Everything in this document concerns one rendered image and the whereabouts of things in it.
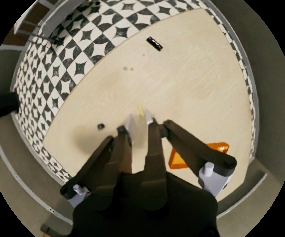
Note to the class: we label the orange rack of bins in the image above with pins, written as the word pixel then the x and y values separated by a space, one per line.
pixel 176 162

